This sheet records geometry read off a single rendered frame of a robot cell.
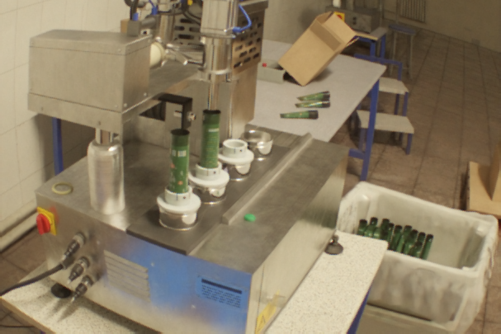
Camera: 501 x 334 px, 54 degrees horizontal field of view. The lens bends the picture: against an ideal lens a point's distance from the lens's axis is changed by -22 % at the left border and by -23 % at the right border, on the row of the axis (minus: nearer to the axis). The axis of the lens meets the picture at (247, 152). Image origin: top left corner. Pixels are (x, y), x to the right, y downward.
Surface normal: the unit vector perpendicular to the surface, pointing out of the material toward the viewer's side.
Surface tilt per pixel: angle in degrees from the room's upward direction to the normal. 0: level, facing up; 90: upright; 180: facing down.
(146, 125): 90
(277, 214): 0
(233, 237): 0
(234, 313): 90
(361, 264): 0
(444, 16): 90
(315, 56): 90
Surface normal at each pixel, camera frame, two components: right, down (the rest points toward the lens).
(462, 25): -0.39, 0.33
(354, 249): 0.07, -0.91
